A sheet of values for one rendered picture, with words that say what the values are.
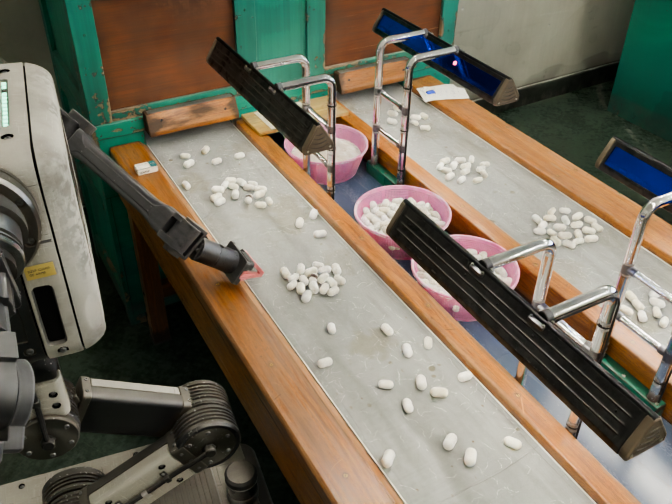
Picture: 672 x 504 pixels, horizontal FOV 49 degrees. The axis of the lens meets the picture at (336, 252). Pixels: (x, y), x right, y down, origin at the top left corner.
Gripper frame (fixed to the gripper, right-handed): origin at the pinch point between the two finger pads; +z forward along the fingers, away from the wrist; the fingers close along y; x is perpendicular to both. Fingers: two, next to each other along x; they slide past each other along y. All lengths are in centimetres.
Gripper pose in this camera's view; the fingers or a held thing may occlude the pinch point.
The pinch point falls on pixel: (260, 273)
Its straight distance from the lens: 179.1
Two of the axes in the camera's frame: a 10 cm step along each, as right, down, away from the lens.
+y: -4.8, -5.2, 7.1
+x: -5.7, 8.0, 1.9
